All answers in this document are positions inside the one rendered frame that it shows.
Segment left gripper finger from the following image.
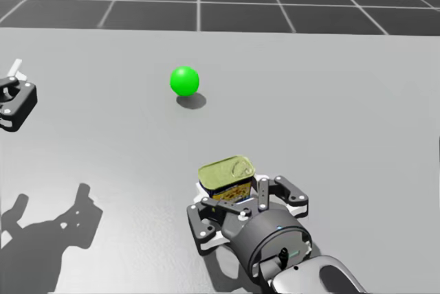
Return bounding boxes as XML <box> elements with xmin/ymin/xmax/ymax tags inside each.
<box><xmin>0</xmin><ymin>58</ymin><xmax>39</xmax><ymax>133</ymax></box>

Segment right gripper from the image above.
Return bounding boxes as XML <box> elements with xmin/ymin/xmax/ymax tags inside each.
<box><xmin>186</xmin><ymin>172</ymin><xmax>314</xmax><ymax>287</ymax></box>

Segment green ball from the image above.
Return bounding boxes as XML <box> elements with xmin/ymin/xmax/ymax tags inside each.
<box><xmin>169</xmin><ymin>65</ymin><xmax>201</xmax><ymax>98</ymax></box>

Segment green and blue rectangular can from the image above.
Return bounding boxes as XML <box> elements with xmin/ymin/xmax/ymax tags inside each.
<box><xmin>197</xmin><ymin>155</ymin><xmax>257</xmax><ymax>205</ymax></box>

